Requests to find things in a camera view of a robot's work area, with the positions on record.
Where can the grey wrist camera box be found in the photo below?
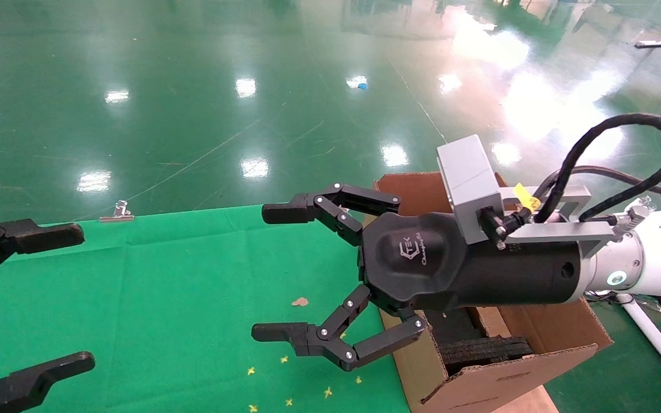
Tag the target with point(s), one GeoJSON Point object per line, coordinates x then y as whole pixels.
{"type": "Point", "coordinates": [468, 183]}

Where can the flat black foam block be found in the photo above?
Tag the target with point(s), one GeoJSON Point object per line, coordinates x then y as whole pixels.
{"type": "Point", "coordinates": [485, 351]}

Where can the white metal stand tube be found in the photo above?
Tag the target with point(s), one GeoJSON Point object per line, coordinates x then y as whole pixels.
{"type": "Point", "coordinates": [652, 332]}

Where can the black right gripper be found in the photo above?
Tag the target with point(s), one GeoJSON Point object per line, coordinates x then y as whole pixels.
{"type": "Point", "coordinates": [479, 275]}

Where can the green table cloth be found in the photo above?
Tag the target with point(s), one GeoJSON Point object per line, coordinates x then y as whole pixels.
{"type": "Point", "coordinates": [164, 287]}

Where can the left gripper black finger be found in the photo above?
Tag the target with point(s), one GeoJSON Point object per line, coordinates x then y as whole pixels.
{"type": "Point", "coordinates": [32, 378]}
{"type": "Point", "coordinates": [32, 236]}

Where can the silver camera mounting bracket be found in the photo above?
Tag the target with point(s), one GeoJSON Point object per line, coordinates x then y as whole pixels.
{"type": "Point", "coordinates": [554, 230]}

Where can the small brown cardboard scrap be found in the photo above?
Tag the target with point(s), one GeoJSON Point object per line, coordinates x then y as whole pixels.
{"type": "Point", "coordinates": [300, 302]}

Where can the silver binder clip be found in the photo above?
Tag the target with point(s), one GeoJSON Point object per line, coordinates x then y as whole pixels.
{"type": "Point", "coordinates": [117, 212]}

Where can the large open cardboard carton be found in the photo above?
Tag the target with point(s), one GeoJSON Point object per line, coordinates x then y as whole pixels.
{"type": "Point", "coordinates": [508, 384]}

